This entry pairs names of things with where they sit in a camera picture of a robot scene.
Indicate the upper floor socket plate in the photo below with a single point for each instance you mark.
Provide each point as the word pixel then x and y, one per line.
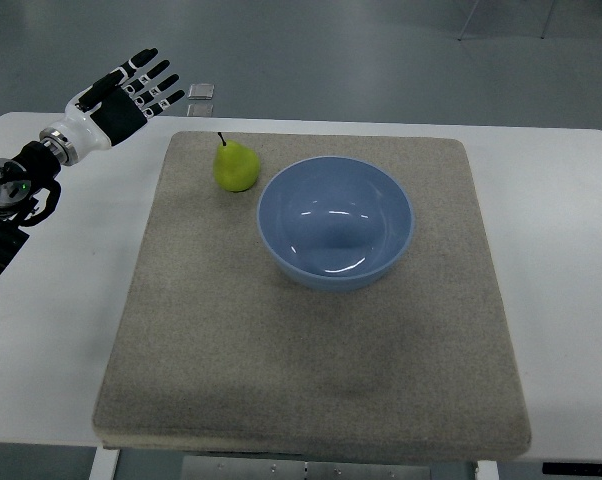
pixel 201 91

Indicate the green pear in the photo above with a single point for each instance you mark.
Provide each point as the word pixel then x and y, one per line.
pixel 235 167

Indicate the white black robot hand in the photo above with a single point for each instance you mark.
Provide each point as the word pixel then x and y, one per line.
pixel 105 115

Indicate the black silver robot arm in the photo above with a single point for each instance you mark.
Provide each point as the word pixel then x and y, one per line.
pixel 29 190

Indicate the metal chair legs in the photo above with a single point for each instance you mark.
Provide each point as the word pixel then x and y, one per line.
pixel 504 19

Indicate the blue ceramic bowl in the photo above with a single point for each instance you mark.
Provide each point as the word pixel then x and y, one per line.
pixel 334 223

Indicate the white table leg frame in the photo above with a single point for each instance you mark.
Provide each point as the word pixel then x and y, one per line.
pixel 105 463

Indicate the beige felt mat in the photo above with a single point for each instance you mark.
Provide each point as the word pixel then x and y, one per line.
pixel 218 351

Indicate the floor socket plate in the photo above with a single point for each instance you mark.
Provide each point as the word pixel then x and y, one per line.
pixel 201 91
pixel 200 110

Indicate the metal base plate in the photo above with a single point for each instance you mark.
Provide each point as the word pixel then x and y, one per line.
pixel 199 467

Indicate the lower floor socket plate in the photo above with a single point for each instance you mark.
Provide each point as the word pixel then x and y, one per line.
pixel 200 110

